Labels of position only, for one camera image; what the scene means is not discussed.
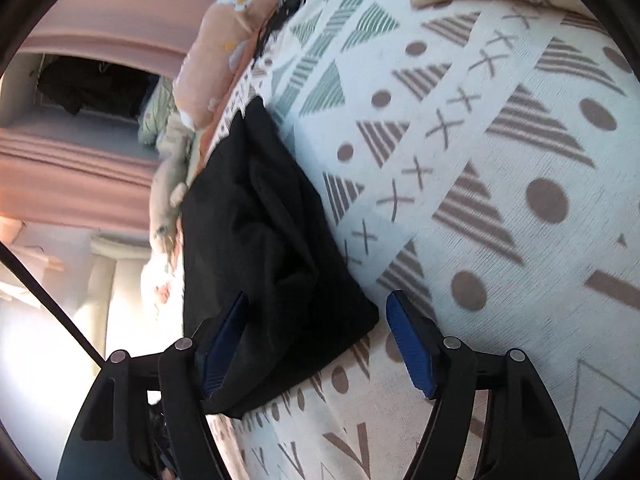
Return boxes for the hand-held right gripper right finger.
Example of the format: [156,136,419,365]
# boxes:
[385,290,581,480]

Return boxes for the pink curtain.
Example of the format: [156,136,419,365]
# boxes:
[0,127,161,233]
[15,0,321,56]

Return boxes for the white triangle-patterned blanket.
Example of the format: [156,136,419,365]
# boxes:
[200,0,640,480]

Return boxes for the dark hanging clothes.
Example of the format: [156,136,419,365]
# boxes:
[37,55,161,121]

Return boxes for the beige plush toy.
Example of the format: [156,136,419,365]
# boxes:
[150,120,193,261]

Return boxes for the peach printed pillow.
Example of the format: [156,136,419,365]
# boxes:
[172,0,306,128]

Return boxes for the black garment with yellow emblem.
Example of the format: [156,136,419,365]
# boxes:
[181,96,380,420]

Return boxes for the white bed frame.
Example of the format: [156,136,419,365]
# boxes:
[90,237,151,356]

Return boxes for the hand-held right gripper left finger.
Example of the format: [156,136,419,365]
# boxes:
[56,291,248,480]

